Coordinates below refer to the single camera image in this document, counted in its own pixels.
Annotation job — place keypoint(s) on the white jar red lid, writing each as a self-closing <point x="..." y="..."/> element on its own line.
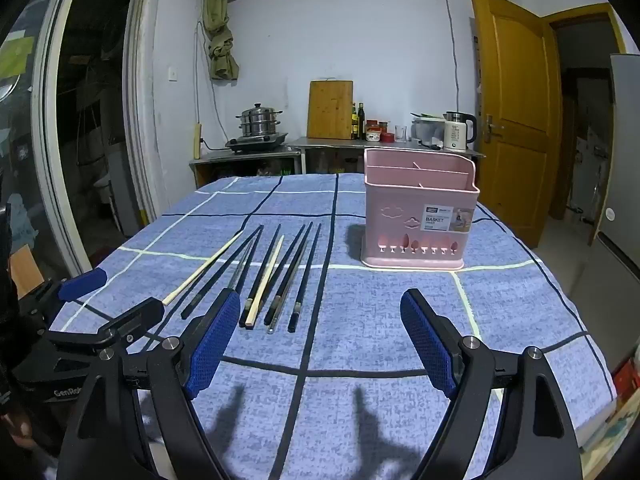
<point x="373" y="136"/>

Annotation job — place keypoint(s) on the wooden cutting board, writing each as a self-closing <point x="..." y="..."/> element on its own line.
<point x="330" y="110"/>

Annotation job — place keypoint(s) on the white wall switch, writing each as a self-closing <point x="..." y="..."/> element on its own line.
<point x="173" y="74"/>

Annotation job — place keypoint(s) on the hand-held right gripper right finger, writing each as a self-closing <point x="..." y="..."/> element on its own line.
<point x="427" y="345"/>

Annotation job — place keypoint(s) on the steel steamer pot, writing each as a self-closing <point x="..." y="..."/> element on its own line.
<point x="257" y="120"/>

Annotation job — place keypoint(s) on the low steel counter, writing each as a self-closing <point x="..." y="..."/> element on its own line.
<point x="220" y="157"/>

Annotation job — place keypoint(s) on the printed cardboard box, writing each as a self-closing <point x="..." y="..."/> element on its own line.
<point x="615" y="430"/>

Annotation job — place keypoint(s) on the clear drinking glass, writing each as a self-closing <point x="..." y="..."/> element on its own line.
<point x="400" y="133"/>

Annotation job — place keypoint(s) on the green hanging cloth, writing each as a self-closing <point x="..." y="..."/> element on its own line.
<point x="220" y="45"/>

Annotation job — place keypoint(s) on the dark oil bottle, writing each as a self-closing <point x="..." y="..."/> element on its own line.
<point x="354" y="125"/>
<point x="361" y="122"/>

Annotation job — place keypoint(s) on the grey refrigerator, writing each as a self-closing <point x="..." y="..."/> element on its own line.
<point x="622" y="160"/>

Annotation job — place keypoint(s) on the wooden door frame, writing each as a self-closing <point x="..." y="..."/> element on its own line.
<point x="585" y="12"/>

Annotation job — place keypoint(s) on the blue checked tablecloth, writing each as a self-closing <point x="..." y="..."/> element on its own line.
<point x="350" y="310"/>

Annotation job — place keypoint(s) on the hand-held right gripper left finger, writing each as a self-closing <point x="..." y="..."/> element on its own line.
<point x="215" y="345"/>

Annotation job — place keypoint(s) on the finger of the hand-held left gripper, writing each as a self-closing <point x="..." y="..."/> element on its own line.
<point x="135" y="316"/>
<point x="82" y="282"/>

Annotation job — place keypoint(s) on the beige power strip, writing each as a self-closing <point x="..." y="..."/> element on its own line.
<point x="197" y="140"/>

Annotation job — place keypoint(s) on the red round container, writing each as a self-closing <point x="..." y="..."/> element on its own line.
<point x="388" y="137"/>

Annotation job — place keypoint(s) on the white electric kettle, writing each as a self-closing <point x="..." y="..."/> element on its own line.
<point x="456" y="135"/>

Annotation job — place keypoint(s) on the pink plastic utensil basket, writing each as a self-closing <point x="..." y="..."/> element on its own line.
<point x="400" y="210"/>

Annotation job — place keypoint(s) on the brown wooden door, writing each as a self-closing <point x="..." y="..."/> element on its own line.
<point x="515" y="110"/>

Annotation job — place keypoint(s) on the steel kitchen table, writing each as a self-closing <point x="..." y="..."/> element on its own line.
<point x="340" y="142"/>

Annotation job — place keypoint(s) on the white sliding door frame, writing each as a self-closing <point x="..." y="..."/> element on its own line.
<point x="135" y="110"/>

